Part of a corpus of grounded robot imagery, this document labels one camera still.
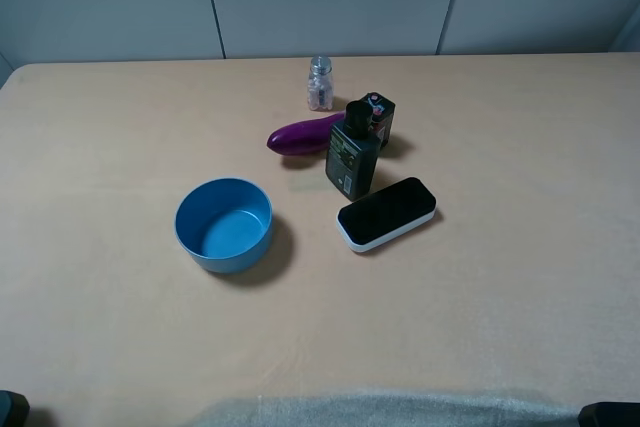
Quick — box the dark green square bottle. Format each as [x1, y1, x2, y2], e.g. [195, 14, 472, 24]
[325, 101, 381, 201]

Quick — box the purple eggplant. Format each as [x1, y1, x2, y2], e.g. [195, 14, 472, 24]
[266, 112, 345, 156]

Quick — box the black and white eraser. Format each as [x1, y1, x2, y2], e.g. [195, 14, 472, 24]
[336, 177, 437, 254]

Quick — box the black gum tin box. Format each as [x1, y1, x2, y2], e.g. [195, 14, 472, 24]
[361, 92, 396, 148]

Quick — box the blue round bowl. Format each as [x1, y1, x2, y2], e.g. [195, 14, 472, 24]
[174, 178, 273, 274]

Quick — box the clear pill bottle silver cap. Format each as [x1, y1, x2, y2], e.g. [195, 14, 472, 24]
[307, 56, 334, 111]

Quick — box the grey cloth at bottom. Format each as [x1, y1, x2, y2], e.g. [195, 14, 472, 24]
[188, 389, 581, 426]

